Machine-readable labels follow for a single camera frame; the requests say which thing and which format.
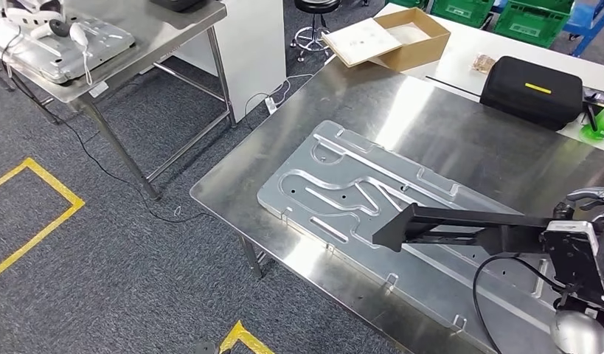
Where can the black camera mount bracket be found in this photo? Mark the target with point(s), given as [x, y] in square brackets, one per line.
[575, 264]

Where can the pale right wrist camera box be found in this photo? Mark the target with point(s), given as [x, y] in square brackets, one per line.
[570, 228]

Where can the yellow floor tape square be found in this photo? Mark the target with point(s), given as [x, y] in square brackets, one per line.
[38, 234]
[243, 337]

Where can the pale cardboard lid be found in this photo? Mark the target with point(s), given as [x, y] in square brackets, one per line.
[362, 41]

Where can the white VR headset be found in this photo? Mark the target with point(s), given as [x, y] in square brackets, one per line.
[33, 10]

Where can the white cabinet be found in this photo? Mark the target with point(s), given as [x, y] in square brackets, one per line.
[253, 53]

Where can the black case with yellow stripe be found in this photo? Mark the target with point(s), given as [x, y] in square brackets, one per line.
[526, 102]

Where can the white table label sticker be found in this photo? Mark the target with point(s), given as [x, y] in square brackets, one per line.
[98, 89]

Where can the black pen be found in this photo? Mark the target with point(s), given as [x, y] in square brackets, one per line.
[591, 117]

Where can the stamped grey metal panel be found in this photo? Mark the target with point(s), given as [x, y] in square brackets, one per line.
[47, 58]
[331, 195]

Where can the stainless steel workbench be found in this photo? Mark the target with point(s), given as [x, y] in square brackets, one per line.
[453, 127]

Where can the blue metal cart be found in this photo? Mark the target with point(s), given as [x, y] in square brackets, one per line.
[590, 17]

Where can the white table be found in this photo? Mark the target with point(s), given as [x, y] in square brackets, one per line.
[477, 46]

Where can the brown cardboard box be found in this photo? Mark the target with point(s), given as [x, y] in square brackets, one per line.
[419, 49]

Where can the black plastic plate frame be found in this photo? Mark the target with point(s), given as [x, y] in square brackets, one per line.
[453, 222]

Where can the stainless steel table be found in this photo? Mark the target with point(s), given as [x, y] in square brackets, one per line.
[150, 39]

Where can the small snack packet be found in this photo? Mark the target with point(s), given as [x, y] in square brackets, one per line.
[483, 63]

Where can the chrome bar stool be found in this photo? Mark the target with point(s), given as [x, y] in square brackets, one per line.
[316, 5]

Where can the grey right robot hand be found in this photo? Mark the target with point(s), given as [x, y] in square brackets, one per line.
[587, 195]

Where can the white power strip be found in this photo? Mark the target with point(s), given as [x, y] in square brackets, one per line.
[271, 105]

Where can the white controller with black end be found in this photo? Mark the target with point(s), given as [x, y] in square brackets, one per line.
[45, 28]

